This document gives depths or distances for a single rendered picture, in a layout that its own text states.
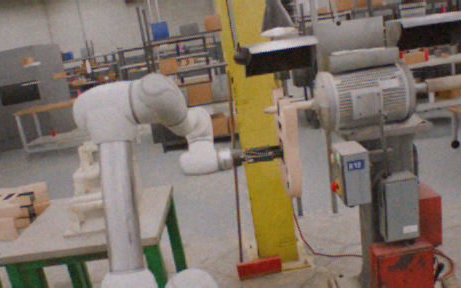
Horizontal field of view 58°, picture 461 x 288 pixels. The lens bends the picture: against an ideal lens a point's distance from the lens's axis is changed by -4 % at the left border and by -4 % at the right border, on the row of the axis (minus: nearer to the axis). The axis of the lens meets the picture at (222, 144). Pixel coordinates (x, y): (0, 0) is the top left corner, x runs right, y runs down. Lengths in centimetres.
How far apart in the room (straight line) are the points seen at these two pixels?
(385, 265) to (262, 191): 117
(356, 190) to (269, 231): 144
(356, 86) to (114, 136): 98
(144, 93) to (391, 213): 113
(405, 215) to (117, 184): 117
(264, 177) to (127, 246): 170
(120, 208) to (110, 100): 31
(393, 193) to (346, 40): 67
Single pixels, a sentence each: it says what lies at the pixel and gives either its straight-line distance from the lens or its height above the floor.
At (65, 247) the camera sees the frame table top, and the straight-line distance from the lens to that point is 173.
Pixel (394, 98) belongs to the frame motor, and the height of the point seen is 124.
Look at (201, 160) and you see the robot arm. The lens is 173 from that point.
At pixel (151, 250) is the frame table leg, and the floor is 87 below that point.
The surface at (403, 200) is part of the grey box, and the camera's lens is 187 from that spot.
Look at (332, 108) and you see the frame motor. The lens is 175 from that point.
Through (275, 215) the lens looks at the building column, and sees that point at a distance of 293.
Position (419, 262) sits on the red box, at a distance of 200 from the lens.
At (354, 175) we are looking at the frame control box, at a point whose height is 104.
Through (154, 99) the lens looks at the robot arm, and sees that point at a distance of 121.
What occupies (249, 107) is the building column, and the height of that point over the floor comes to 113.
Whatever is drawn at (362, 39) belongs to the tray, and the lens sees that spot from 197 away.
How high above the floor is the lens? 158
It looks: 14 degrees down
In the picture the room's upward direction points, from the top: 9 degrees counter-clockwise
